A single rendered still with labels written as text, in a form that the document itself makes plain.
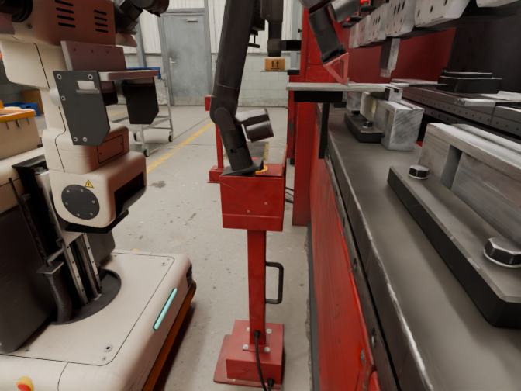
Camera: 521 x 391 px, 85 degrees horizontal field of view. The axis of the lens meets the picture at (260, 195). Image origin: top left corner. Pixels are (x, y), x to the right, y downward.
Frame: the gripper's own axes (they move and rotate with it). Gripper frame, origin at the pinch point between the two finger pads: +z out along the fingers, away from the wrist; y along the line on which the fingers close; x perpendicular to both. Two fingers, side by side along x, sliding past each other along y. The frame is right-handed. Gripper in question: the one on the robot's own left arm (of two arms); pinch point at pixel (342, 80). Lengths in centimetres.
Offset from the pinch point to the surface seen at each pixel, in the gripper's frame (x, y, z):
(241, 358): 65, -28, 67
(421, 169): -1, -52, 11
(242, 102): 188, 686, 2
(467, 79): -28.3, -5.9, 13.8
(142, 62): 366, 659, -199
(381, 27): -12.7, -5.4, -8.1
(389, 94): -8.0, -13.5, 7.0
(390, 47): -13.4, -4.8, -2.5
